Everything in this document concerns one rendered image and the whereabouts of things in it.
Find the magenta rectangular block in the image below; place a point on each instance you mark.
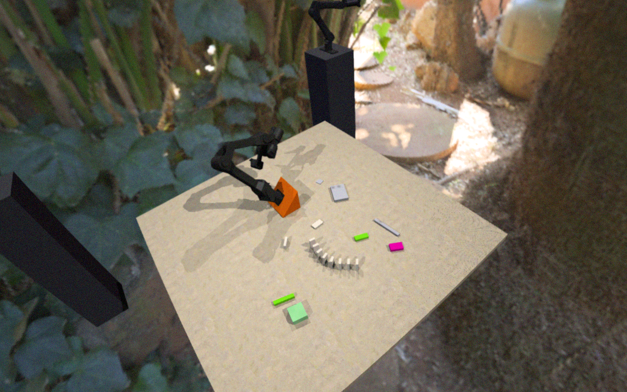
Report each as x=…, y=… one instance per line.
x=396, y=246

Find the green rectangular bar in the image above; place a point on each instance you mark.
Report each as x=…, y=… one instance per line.
x=283, y=299

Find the green rectangular block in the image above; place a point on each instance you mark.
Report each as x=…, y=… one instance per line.
x=297, y=313
x=361, y=237

